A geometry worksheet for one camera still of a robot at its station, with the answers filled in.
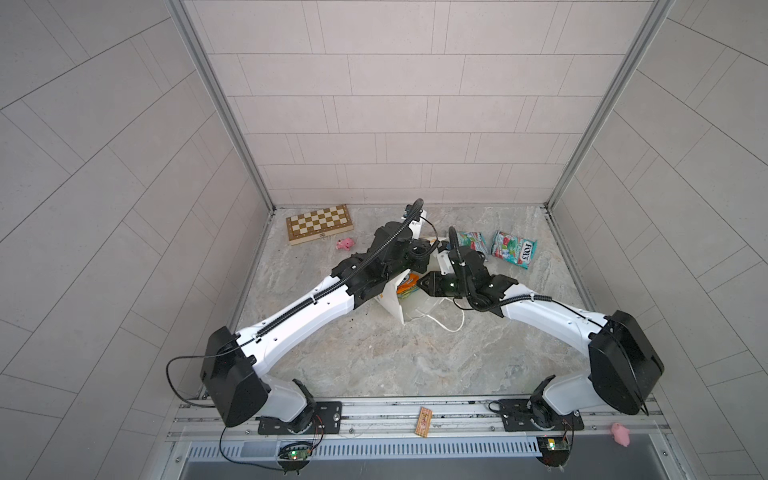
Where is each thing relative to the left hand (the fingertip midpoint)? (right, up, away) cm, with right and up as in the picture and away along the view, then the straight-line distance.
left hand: (438, 240), depth 71 cm
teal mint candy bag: (+17, -1, +33) cm, 37 cm away
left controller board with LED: (-32, -47, -7) cm, 57 cm away
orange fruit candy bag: (-7, -14, +15) cm, 21 cm away
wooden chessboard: (-40, +4, +35) cm, 53 cm away
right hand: (-4, -13, +10) cm, 17 cm away
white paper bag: (+2, -22, +18) cm, 28 cm away
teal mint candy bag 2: (+30, -4, +30) cm, 42 cm away
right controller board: (+26, -48, -3) cm, 55 cm away
